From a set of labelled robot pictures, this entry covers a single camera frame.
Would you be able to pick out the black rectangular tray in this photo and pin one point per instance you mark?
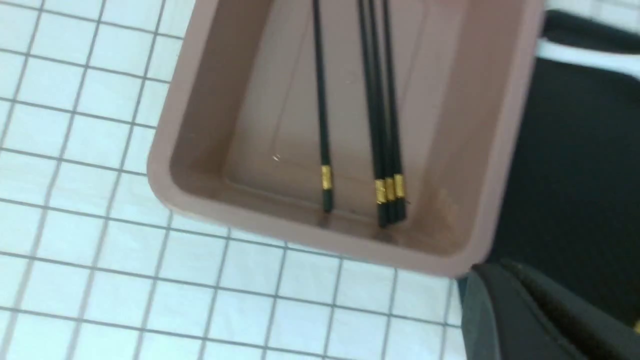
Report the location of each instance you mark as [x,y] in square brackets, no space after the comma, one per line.
[571,208]

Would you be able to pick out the black chopstick gold band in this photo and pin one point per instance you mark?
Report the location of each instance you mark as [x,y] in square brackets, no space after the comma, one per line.
[323,122]
[398,179]
[372,113]
[382,116]

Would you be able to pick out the brown plastic tray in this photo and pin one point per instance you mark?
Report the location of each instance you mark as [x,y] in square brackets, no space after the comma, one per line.
[238,138]

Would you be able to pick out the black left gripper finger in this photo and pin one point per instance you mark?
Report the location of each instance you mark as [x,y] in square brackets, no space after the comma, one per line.
[511,311]

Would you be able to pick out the white checkered tablecloth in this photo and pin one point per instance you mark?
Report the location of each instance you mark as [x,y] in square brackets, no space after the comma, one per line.
[94,267]

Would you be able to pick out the white ceramic spoon far left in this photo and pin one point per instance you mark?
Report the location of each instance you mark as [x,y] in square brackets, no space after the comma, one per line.
[624,64]

